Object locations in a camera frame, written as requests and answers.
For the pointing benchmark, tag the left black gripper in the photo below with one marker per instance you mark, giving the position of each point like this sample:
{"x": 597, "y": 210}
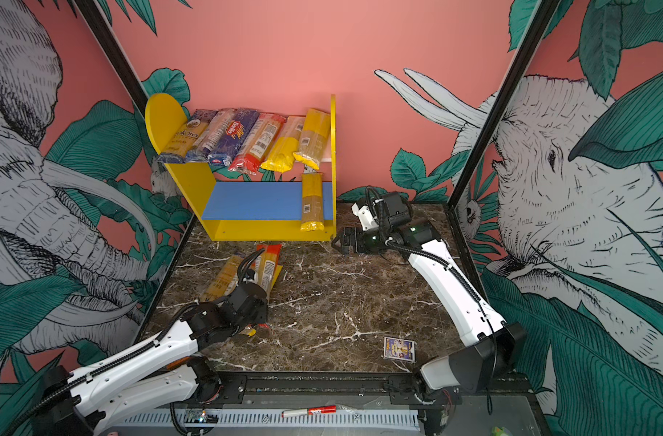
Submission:
{"x": 263, "y": 312}

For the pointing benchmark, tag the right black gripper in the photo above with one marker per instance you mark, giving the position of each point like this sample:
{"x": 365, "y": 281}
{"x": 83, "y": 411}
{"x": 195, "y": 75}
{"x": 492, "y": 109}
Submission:
{"x": 348, "y": 233}

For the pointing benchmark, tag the wide yellow spaghetti pack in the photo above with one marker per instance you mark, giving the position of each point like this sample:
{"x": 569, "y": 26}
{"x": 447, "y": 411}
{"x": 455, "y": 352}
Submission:
{"x": 313, "y": 138}

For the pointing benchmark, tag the narrow yellow spaghetti pack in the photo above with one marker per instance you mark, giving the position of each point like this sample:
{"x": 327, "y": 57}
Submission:
{"x": 280, "y": 159}

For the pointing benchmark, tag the clear white-label spaghetti pack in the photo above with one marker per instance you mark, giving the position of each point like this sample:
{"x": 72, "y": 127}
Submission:
{"x": 210, "y": 137}

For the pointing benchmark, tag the blue Barilla spaghetti box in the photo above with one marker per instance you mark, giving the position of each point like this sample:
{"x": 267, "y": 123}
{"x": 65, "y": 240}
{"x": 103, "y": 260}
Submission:
{"x": 233, "y": 137}

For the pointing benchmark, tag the red-end spaghetti pack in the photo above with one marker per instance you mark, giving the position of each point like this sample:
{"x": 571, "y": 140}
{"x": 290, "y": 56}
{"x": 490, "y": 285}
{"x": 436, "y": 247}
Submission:
{"x": 257, "y": 144}
{"x": 265, "y": 266}

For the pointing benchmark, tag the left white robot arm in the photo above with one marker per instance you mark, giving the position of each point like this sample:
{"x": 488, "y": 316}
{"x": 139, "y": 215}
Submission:
{"x": 161, "y": 369}

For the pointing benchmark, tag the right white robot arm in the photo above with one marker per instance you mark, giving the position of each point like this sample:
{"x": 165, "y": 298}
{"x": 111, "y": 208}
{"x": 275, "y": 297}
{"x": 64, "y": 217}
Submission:
{"x": 492, "y": 346}

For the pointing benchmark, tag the gold blue Molisana spaghetti pack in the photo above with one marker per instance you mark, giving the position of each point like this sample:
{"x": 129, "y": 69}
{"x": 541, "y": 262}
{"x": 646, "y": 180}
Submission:
{"x": 225, "y": 281}

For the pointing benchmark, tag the yellow-band spaghetti pack left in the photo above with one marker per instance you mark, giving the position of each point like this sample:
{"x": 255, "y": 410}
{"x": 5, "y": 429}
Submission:
{"x": 252, "y": 329}

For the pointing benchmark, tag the yellow shelf unit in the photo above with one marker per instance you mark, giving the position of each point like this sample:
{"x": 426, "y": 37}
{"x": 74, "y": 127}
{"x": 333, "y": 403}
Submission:
{"x": 234, "y": 210}

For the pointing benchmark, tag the small playing card box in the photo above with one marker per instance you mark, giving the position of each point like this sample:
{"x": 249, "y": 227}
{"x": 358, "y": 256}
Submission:
{"x": 397, "y": 349}

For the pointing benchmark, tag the small green circuit board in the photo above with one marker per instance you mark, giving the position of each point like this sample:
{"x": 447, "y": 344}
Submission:
{"x": 201, "y": 417}

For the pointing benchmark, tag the red white marker pen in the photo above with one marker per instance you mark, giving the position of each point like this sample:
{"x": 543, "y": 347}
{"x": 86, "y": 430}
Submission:
{"x": 309, "y": 411}

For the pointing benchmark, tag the white perforated rail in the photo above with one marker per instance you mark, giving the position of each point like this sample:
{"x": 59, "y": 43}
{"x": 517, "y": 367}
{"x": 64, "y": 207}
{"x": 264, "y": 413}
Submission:
{"x": 399, "y": 420}

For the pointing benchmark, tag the black base frame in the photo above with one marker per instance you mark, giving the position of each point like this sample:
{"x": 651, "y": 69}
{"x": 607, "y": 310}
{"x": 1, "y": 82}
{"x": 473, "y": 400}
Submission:
{"x": 309, "y": 387}

